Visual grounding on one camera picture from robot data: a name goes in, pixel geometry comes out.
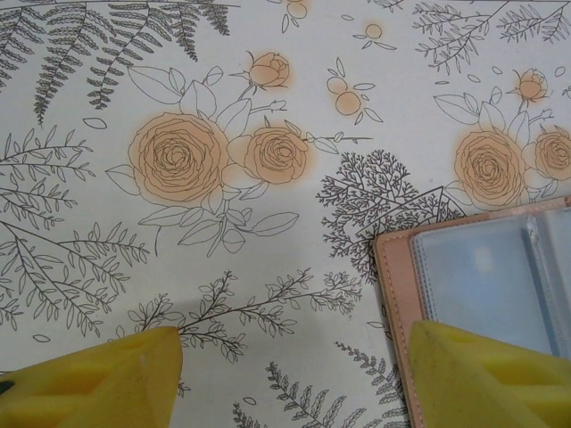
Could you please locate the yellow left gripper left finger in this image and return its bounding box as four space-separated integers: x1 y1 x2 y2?
0 326 183 428

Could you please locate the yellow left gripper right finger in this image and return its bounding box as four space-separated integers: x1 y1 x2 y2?
410 320 571 428

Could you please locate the pink leather card holder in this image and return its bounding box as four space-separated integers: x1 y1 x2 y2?
372 195 571 428

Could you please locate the floral patterned tablecloth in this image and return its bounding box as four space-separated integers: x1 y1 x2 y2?
0 0 571 428

